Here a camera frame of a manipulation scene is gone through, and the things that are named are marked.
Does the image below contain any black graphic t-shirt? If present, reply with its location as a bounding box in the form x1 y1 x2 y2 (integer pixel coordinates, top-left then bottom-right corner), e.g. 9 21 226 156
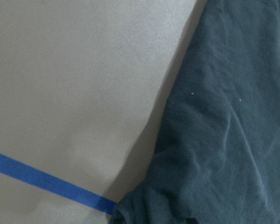
110 0 280 224

